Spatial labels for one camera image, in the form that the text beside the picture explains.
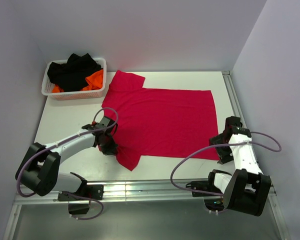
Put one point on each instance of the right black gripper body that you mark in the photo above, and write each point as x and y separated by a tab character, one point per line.
223	153

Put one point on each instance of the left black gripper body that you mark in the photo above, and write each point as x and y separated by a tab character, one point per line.
108	145

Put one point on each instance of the red t shirt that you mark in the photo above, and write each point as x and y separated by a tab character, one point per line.
157	122

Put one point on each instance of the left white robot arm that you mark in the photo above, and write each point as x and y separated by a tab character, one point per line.
39	172

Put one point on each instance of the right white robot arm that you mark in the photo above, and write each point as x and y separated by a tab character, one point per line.
247	189

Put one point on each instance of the orange t shirt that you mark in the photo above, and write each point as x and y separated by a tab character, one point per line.
78	81

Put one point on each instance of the black t shirt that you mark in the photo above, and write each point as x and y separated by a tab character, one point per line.
74	64

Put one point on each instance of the white plastic basket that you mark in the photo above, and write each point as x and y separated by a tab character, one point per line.
47	86

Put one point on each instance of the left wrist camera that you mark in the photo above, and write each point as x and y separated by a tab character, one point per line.
106	126

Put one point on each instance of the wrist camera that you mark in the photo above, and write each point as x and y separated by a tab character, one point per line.
234	126
106	126

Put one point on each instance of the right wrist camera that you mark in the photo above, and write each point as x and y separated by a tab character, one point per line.
234	126

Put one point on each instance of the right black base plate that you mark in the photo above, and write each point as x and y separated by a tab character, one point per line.
202	188

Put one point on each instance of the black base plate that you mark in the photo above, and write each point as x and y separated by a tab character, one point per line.
94	191
202	188

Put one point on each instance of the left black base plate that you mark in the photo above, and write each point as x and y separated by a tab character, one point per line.
94	191

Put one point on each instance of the front aluminium rail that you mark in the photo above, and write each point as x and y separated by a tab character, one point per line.
119	191

